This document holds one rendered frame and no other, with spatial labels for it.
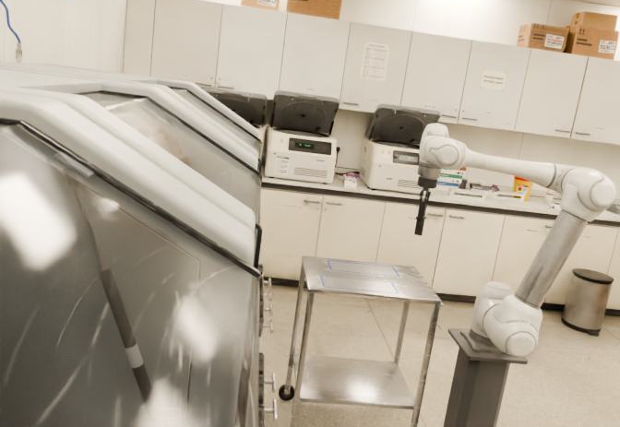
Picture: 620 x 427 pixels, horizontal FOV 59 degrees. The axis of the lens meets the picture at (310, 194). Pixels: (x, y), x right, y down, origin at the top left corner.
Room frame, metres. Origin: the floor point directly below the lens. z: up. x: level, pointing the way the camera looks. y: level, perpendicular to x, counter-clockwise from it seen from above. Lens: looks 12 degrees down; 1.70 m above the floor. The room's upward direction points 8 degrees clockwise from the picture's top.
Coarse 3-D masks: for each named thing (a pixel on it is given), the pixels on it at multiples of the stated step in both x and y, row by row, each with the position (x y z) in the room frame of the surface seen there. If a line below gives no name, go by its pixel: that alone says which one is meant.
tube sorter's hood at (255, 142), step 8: (176, 88) 2.45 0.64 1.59; (184, 88) 2.46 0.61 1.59; (184, 96) 2.18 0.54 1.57; (192, 96) 2.36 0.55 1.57; (200, 104) 2.28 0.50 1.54; (208, 104) 2.46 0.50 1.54; (208, 112) 2.22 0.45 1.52; (216, 112) 2.40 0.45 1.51; (216, 120) 2.15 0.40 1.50; (224, 120) 2.32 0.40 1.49; (232, 120) 2.49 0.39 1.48; (232, 128) 2.25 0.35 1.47; (240, 128) 2.42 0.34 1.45; (240, 136) 2.16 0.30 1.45; (248, 136) 2.34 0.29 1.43; (256, 136) 2.51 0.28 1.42; (248, 144) 2.12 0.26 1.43; (256, 144) 2.29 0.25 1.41
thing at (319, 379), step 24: (312, 264) 2.59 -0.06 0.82; (336, 264) 2.64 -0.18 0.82; (360, 264) 2.69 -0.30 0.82; (384, 264) 2.74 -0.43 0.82; (312, 288) 2.27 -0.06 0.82; (336, 288) 2.31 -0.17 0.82; (360, 288) 2.35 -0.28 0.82; (384, 288) 2.39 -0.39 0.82; (408, 288) 2.43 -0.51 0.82; (432, 312) 2.34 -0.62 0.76; (432, 336) 2.32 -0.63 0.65; (312, 360) 2.64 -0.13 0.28; (336, 360) 2.68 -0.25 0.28; (360, 360) 2.71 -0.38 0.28; (288, 384) 2.68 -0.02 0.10; (312, 384) 2.41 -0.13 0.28; (336, 384) 2.44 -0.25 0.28; (360, 384) 2.47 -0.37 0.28; (384, 384) 2.50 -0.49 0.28; (408, 408) 2.33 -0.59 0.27
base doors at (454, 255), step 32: (288, 192) 4.29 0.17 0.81; (288, 224) 4.29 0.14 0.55; (320, 224) 4.32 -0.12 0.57; (352, 224) 4.35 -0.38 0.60; (384, 224) 4.38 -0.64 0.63; (448, 224) 4.44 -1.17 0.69; (480, 224) 4.47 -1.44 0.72; (512, 224) 4.51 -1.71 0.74; (544, 224) 4.54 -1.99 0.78; (288, 256) 4.29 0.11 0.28; (320, 256) 4.33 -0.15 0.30; (352, 256) 4.36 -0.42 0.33; (384, 256) 4.39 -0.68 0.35; (416, 256) 4.42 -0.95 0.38; (448, 256) 4.45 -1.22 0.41; (480, 256) 4.48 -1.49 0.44; (512, 256) 4.51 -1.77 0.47; (576, 256) 4.57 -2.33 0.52; (608, 256) 4.61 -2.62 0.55; (448, 288) 4.45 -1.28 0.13; (480, 288) 4.49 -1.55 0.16; (512, 288) 4.52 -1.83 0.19
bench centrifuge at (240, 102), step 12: (216, 96) 4.34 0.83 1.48; (228, 96) 4.40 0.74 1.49; (240, 96) 4.38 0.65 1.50; (252, 96) 4.38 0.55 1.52; (264, 96) 4.40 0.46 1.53; (240, 108) 4.56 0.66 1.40; (252, 108) 4.53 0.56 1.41; (264, 108) 4.48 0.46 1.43; (252, 120) 4.71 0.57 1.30; (264, 120) 4.70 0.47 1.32; (264, 132) 4.47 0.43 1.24
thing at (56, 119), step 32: (0, 96) 0.79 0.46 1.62; (32, 96) 0.85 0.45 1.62; (64, 128) 0.77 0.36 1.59; (96, 128) 0.85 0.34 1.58; (96, 160) 0.78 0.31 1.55; (128, 160) 0.81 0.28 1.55; (160, 192) 0.79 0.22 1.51; (192, 192) 0.88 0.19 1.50; (192, 224) 0.79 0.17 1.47; (224, 224) 0.83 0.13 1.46
